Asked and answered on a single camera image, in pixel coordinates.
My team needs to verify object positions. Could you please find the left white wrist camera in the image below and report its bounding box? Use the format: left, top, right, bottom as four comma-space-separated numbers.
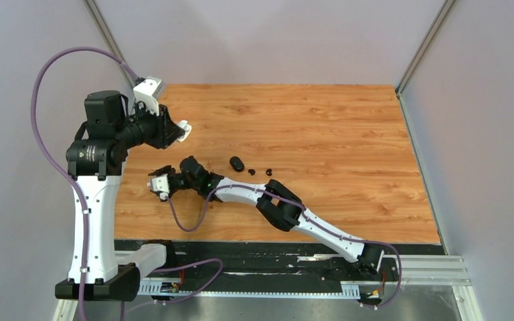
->
133, 76, 167, 116

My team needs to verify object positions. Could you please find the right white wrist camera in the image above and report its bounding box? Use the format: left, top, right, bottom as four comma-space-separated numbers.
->
147, 175, 170, 202

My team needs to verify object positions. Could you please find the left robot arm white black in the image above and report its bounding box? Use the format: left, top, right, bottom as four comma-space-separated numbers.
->
55, 90, 191, 302

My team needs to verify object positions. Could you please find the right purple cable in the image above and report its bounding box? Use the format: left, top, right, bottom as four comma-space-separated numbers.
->
167, 185, 403, 310

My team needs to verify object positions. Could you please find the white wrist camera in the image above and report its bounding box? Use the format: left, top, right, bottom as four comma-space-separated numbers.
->
133, 76, 167, 116
147, 175, 170, 202

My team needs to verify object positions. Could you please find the black earbud charging case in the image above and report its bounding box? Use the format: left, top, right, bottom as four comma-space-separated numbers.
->
229, 156, 245, 173

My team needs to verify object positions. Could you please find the aluminium frame rail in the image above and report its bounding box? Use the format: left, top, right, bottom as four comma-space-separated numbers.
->
53, 250, 484, 321

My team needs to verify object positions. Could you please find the white earbud charging case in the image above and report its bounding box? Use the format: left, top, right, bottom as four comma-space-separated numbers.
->
177, 120, 192, 142

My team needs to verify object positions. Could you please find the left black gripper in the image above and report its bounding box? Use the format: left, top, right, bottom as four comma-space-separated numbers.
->
114, 98, 184, 148

